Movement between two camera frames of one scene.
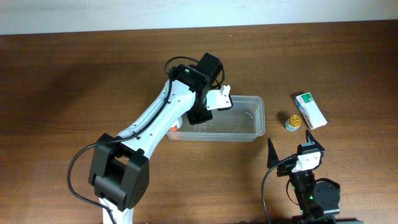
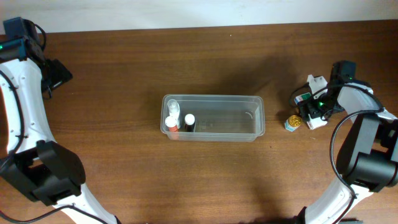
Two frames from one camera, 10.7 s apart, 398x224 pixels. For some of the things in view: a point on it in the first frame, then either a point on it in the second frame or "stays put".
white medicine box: x=310 y=110 stays put
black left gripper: x=196 y=119 -> x=62 y=73
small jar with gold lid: x=293 y=122 stays put
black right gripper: x=285 y=168 -> x=311 y=104
